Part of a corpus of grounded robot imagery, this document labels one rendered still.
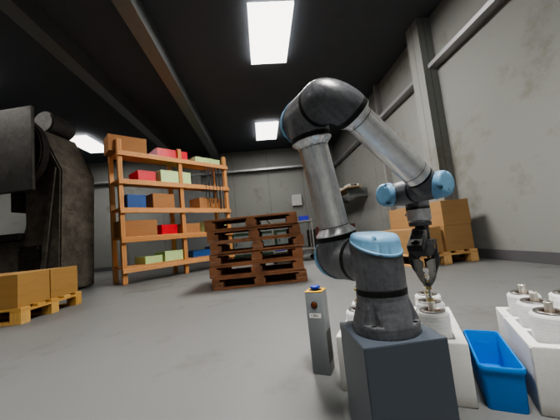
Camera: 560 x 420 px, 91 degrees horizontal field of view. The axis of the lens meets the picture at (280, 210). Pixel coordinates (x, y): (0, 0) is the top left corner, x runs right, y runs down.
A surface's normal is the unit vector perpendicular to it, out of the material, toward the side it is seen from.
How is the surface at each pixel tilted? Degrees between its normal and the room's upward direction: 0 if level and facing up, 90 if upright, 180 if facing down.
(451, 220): 90
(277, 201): 90
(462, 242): 90
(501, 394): 92
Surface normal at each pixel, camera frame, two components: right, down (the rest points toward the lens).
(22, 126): -0.10, -0.08
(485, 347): -0.44, -0.07
